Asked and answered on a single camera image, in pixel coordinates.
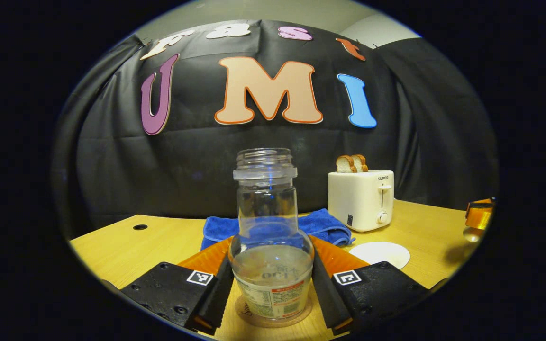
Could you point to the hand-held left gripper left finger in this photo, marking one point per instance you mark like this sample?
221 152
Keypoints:
211 298

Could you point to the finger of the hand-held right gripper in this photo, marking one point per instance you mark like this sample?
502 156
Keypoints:
480 215

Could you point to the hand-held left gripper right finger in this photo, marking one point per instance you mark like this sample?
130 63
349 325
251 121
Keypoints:
327 298

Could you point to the round cork coaster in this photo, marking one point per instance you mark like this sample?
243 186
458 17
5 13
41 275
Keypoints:
244 315

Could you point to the clear plastic water bottle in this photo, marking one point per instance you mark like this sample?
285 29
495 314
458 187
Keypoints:
270 265

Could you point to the cream ceramic teacup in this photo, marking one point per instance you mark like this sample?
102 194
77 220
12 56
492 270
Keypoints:
379 253

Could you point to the blue towel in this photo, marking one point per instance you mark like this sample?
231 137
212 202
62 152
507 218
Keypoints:
221 227

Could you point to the white toaster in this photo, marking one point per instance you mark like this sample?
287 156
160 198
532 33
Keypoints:
358 199

